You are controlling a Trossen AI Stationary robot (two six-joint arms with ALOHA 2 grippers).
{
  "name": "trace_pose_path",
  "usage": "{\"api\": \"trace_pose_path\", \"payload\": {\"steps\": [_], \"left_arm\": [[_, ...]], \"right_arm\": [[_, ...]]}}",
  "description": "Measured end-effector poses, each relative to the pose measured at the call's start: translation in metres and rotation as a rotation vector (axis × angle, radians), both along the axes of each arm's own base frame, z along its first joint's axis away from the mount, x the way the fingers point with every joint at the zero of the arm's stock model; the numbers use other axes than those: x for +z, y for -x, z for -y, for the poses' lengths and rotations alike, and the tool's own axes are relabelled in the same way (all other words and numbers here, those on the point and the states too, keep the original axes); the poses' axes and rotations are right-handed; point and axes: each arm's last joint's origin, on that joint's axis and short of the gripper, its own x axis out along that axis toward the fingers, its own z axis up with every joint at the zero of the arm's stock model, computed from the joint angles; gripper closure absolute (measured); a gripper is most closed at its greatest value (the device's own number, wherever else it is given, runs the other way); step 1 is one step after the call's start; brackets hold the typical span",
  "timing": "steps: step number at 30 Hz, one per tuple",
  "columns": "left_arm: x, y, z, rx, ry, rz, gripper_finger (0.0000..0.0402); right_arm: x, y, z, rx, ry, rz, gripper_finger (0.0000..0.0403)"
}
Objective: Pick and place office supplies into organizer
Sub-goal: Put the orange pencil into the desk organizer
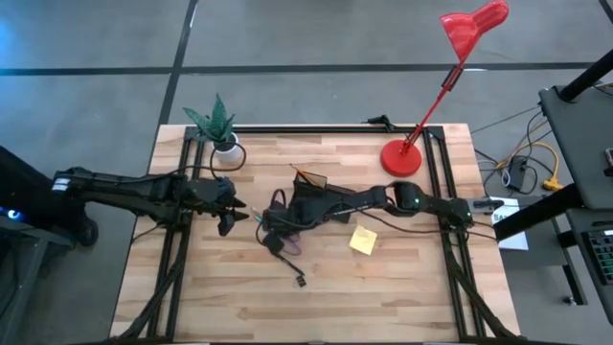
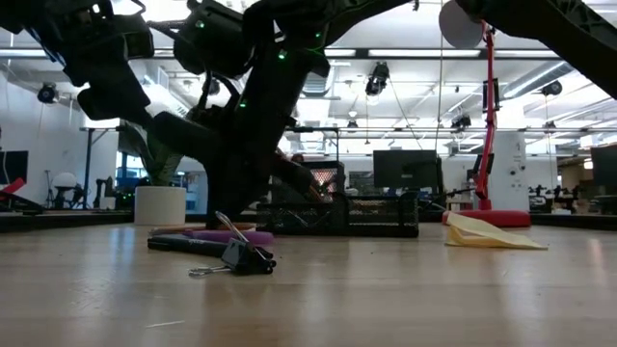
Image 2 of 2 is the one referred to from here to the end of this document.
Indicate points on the yellow sticky note pad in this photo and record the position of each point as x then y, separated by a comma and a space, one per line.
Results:
482, 236

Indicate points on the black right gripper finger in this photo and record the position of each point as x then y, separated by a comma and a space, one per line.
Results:
236, 193
294, 176

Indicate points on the red desk lamp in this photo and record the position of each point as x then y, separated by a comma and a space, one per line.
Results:
487, 144

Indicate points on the green spiky plant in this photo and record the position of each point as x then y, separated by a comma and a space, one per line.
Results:
161, 166

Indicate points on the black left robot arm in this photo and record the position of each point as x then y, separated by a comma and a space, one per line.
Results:
43, 14

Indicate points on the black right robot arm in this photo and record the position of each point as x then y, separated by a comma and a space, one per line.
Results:
554, 29

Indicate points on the black binder clip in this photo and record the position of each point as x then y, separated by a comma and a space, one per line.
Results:
246, 260

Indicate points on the purple pen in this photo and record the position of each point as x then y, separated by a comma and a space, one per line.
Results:
226, 236

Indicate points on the black ceiling-hung camera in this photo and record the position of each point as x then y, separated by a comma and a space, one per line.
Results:
377, 79

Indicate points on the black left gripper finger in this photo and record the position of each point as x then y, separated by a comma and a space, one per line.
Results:
113, 103

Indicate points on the black aluminium table frame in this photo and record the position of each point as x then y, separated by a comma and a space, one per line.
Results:
62, 221

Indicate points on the black monitor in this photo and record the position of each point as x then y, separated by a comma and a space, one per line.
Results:
405, 168
605, 166
13, 166

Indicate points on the black mesh desk organizer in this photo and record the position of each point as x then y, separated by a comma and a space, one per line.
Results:
381, 217

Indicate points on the white plant pot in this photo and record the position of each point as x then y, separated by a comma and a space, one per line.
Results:
159, 207

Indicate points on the orange wooden pencil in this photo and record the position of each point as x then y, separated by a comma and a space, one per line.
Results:
169, 229

